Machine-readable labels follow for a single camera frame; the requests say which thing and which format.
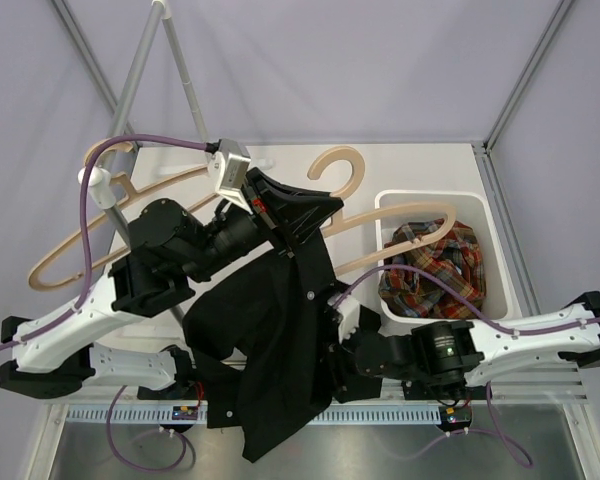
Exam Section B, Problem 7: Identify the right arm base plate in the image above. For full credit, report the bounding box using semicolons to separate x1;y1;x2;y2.
401;380;472;403

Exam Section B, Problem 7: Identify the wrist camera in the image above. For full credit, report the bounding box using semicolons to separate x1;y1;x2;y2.
325;295;361;344
207;139;251;213

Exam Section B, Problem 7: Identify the clothes rack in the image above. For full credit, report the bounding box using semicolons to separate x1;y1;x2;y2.
77;0;276;326

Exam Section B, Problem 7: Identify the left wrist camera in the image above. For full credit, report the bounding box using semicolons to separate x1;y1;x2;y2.
207;139;251;213

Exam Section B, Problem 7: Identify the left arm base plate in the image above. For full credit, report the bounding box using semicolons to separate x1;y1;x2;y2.
137;367;230;401

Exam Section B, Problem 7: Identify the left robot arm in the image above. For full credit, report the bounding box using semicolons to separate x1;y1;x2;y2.
0;168;344;399

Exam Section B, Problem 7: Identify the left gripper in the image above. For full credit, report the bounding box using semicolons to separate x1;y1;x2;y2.
180;168;343;285

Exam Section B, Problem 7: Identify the beige hanger of black shirt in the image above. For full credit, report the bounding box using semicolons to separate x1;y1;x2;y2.
307;146;457;276

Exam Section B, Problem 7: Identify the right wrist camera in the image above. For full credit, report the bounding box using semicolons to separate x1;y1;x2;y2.
325;295;361;344

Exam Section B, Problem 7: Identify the plaid shirt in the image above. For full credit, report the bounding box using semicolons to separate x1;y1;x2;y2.
378;221;487;320

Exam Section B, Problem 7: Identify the black shirt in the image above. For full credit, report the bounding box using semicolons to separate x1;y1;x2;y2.
182;232;341;464

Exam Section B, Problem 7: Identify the aluminium rail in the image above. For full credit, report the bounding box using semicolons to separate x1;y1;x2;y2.
44;362;589;404

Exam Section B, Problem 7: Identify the white slotted cable duct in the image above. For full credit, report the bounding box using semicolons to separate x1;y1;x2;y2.
66;404;442;425

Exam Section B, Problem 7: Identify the white plastic basket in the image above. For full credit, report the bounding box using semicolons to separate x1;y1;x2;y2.
374;189;518;327

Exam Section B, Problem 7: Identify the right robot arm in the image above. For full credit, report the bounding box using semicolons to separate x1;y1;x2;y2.
326;292;600;401

